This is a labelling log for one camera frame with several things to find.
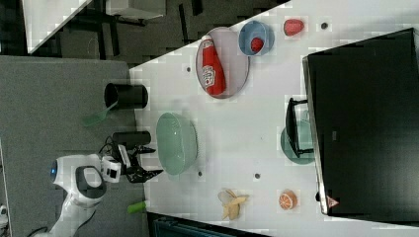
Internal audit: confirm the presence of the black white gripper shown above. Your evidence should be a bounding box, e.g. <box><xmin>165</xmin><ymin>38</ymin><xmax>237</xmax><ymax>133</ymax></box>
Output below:
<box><xmin>113</xmin><ymin>144</ymin><xmax>162</xmax><ymax>184</ymax></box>

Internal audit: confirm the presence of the green oval plastic strainer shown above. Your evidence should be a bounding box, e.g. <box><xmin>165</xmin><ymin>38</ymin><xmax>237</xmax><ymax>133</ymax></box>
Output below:
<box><xmin>156</xmin><ymin>113</ymin><xmax>198</xmax><ymax>176</ymax></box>

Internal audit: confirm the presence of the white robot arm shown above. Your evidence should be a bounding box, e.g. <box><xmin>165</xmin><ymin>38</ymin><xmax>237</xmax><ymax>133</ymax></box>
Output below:
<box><xmin>34</xmin><ymin>144</ymin><xmax>162</xmax><ymax>237</ymax></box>

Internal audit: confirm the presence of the green plastic spatula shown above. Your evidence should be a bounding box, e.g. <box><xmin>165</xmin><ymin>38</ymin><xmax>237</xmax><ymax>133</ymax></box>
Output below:
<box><xmin>82</xmin><ymin>102</ymin><xmax>118</xmax><ymax>126</ymax></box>

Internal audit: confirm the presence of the black utensil holder cup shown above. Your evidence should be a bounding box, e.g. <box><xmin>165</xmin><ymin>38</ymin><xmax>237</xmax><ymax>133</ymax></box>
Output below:
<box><xmin>104</xmin><ymin>83</ymin><xmax>148</xmax><ymax>110</ymax></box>

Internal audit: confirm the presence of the red ketchup bottle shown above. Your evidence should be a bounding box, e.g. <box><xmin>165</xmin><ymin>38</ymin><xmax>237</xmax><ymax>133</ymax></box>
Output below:
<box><xmin>202</xmin><ymin>36</ymin><xmax>226</xmax><ymax>96</ymax></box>

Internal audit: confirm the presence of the grey round plate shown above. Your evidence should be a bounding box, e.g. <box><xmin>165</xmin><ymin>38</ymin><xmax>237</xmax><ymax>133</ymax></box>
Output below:
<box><xmin>196</xmin><ymin>27</ymin><xmax>250</xmax><ymax>99</ymax></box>

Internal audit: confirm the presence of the orange half slice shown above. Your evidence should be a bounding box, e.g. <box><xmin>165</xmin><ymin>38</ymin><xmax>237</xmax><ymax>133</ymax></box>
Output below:
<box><xmin>279</xmin><ymin>190</ymin><xmax>297</xmax><ymax>210</ymax></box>

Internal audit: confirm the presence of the strawberry inside blue bowl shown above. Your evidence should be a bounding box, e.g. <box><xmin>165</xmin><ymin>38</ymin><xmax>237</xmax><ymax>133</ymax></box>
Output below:
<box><xmin>251</xmin><ymin>38</ymin><xmax>264</xmax><ymax>53</ymax></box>

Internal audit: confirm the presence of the green mug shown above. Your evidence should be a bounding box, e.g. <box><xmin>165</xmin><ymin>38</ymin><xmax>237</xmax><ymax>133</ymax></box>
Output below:
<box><xmin>281</xmin><ymin>120</ymin><xmax>314</xmax><ymax>165</ymax></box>

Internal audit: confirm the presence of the blue bowl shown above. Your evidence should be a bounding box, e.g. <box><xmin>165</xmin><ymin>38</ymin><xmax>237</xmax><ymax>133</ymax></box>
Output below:
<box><xmin>238</xmin><ymin>21</ymin><xmax>275</xmax><ymax>56</ymax></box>

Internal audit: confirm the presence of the strawberry on table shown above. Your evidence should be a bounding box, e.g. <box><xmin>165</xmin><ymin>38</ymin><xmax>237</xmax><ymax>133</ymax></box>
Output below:
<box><xmin>284</xmin><ymin>19</ymin><xmax>304</xmax><ymax>37</ymax></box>

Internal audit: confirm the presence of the silver black toaster oven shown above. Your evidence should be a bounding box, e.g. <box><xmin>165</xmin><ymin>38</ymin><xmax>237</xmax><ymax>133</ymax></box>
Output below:
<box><xmin>286</xmin><ymin>29</ymin><xmax>419</xmax><ymax>226</ymax></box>

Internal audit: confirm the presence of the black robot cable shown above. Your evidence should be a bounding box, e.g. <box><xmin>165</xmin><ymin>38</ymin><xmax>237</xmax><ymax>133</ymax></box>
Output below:
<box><xmin>98</xmin><ymin>135</ymin><xmax>121</xmax><ymax>159</ymax></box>

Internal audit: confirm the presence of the green cylinder handle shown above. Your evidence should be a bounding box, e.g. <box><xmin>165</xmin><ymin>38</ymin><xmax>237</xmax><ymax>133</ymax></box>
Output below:
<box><xmin>127</xmin><ymin>201</ymin><xmax>146</xmax><ymax>213</ymax></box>

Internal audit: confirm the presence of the blue metal frame rail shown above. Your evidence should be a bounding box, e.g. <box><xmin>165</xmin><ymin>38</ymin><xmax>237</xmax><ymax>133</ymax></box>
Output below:
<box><xmin>147</xmin><ymin>212</ymin><xmax>268</xmax><ymax>237</ymax></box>

